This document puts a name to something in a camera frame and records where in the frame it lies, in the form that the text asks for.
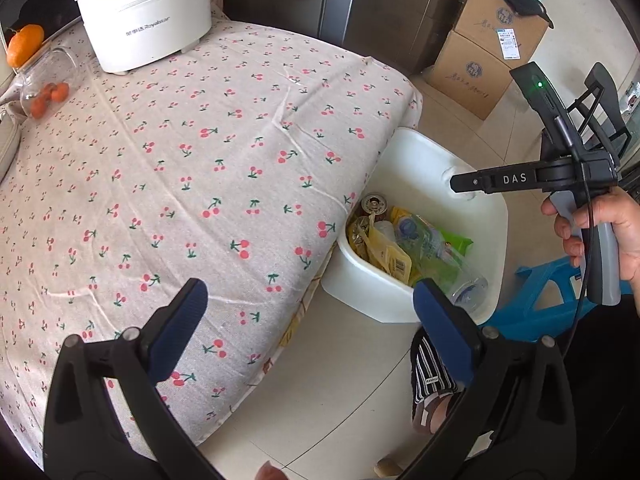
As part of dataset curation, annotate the yellow wrapper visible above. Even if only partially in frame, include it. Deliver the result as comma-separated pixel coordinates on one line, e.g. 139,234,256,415
366,206,416,282

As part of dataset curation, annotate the striped slipper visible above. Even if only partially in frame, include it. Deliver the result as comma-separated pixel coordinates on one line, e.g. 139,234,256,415
410,334,463,432

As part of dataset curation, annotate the white electric cooking pot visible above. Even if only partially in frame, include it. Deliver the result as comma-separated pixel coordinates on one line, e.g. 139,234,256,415
72,0,325,75

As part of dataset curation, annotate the green chip bag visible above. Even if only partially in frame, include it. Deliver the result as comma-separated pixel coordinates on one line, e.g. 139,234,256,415
414,214,474,287

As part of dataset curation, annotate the plain cardboard box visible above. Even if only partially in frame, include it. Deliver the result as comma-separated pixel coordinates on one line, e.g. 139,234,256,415
424,30,517,121

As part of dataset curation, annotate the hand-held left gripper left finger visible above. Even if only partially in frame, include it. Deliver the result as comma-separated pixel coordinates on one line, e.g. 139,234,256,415
42,277,221,480

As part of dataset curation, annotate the red cartoon drink can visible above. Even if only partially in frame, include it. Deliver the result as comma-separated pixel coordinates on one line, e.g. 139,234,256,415
361,193,391,224

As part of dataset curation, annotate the person's right hand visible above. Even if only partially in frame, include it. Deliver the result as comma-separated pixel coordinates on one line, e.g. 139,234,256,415
542,184,640,287

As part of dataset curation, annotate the cardboard box with label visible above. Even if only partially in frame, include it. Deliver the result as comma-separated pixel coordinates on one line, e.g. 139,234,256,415
454,0,549,67

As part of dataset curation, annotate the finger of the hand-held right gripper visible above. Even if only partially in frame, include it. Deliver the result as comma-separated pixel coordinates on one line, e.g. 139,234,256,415
449,159,540,196

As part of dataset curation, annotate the yellow patterned undercloth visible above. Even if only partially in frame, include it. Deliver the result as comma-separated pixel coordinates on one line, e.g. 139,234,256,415
260,260,327,377

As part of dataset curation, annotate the white appliance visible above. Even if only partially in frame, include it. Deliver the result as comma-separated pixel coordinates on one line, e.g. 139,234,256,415
0,30,16,102

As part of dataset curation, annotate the dark grey refrigerator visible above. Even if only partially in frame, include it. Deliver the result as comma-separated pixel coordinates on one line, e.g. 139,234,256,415
215,0,482,77

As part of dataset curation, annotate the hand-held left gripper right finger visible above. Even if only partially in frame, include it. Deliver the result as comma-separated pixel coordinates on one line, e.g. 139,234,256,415
400,279,578,480

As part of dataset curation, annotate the person's left hand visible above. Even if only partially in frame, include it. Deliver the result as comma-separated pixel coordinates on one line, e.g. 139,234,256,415
255,461,289,480

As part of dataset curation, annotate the clear plastic bottle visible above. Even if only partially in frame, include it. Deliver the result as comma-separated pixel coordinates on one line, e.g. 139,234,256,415
395,214,489,314

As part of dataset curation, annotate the blue plastic stool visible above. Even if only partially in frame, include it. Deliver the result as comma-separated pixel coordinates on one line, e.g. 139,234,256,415
476,255,637,344

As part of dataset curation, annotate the black chair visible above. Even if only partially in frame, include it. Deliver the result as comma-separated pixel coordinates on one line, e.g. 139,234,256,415
567,62,634,162

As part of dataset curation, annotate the cherry print tablecloth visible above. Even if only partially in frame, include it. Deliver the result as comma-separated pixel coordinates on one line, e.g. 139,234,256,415
0,2,424,467

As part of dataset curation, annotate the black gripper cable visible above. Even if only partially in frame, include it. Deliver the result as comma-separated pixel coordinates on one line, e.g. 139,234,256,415
552,115,597,362

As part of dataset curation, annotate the white plastic bin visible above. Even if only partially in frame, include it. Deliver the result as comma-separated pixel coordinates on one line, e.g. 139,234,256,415
320,127,509,325

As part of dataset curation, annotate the white plastic wrapper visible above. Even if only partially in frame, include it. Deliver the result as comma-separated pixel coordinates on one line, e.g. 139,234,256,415
372,220,399,244

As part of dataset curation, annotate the large orange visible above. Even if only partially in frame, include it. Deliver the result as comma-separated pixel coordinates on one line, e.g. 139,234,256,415
6,24,45,69

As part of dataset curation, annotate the clear glass jar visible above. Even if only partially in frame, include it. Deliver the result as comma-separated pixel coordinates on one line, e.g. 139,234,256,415
19,47,79,121

